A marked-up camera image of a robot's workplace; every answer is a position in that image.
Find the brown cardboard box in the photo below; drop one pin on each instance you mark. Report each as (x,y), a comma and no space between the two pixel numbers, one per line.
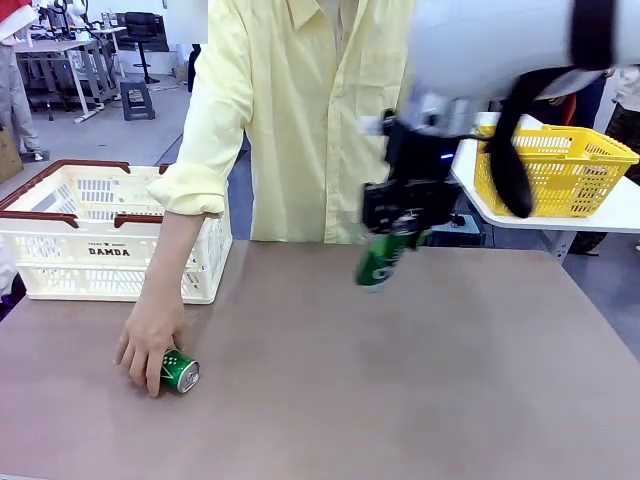
(10,160)

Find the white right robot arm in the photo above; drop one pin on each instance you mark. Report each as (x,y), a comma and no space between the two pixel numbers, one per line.
(475,40)

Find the person's right forearm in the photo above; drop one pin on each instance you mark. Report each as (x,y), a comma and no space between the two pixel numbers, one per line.
(170,250)

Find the person in grey trousers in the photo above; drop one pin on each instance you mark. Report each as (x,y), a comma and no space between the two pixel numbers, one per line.
(15,100)

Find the white plastic folding basket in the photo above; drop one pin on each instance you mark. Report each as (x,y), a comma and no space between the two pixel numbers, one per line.
(100,285)

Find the mannequin in dark clothes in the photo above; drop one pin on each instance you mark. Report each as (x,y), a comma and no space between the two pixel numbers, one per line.
(194,65)

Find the yellow plastic shopping basket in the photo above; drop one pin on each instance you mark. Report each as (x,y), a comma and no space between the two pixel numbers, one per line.
(560,175)

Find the black office chair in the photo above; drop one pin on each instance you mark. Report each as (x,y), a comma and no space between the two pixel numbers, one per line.
(142,30)

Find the white background lab robot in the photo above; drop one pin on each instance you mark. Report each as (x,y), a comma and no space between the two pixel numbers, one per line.
(77,10)

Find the grey workbench desk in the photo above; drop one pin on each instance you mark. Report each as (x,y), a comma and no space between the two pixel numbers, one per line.
(50,46)

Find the grey step stool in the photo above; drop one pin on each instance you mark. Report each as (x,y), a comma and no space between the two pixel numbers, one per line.
(137,105)

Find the person in lime vest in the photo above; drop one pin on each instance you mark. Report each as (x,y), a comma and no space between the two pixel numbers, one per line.
(592,100)

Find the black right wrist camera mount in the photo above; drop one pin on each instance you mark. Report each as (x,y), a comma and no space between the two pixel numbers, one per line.
(415,150)

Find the person in yellow shirt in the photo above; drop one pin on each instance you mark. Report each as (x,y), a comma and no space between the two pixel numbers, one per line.
(300,125)

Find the green soda can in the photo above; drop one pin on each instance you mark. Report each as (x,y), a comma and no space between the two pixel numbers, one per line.
(377,267)
(182,372)

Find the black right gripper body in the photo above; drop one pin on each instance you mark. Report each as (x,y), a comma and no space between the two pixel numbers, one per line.
(430,200)

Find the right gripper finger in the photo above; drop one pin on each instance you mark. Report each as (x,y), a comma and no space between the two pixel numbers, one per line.
(377,236)
(420,240)

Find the person's right hand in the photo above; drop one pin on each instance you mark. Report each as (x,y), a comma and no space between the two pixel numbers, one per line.
(150,340)

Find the white side table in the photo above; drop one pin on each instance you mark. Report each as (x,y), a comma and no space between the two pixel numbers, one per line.
(615,215)

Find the person in light top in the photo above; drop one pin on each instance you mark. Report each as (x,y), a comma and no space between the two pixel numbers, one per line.
(627,130)

